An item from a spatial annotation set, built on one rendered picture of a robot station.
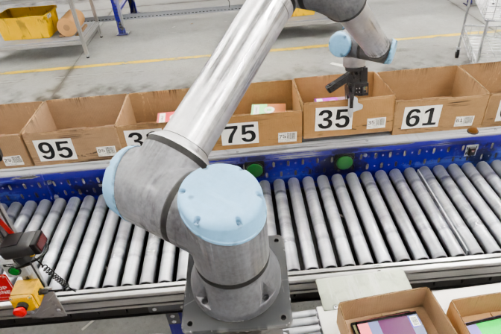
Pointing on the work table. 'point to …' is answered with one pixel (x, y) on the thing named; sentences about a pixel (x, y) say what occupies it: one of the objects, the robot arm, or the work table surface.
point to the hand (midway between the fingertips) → (348, 114)
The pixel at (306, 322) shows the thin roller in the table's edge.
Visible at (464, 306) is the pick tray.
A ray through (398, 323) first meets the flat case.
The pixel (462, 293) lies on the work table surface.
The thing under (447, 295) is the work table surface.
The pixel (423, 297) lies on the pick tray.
